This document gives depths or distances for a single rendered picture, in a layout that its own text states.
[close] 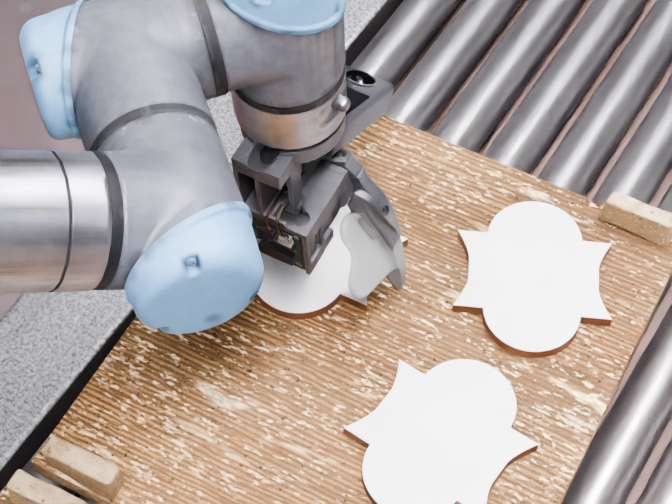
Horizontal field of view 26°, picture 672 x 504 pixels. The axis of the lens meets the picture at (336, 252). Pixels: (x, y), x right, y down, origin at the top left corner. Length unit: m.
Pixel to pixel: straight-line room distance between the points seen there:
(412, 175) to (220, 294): 0.45
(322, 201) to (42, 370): 0.27
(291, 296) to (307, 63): 0.28
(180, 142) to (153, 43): 0.08
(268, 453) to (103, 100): 0.34
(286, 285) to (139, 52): 0.34
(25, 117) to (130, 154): 1.73
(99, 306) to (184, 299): 0.40
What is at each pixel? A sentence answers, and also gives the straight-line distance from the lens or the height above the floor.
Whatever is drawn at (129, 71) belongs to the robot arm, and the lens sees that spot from 0.83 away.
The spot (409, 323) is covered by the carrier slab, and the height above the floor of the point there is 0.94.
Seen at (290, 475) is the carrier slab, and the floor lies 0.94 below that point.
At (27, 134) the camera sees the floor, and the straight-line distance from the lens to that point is 2.49.
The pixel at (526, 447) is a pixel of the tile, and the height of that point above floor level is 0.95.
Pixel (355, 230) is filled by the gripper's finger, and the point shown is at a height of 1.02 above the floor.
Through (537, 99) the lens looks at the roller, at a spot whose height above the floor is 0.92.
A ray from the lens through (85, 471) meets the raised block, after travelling 1.04.
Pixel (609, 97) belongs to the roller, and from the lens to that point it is 1.29.
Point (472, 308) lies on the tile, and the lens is 1.12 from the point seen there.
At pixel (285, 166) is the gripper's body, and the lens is 0.95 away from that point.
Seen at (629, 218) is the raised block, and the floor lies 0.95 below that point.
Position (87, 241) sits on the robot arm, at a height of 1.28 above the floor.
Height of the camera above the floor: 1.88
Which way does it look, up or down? 55 degrees down
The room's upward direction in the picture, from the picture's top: straight up
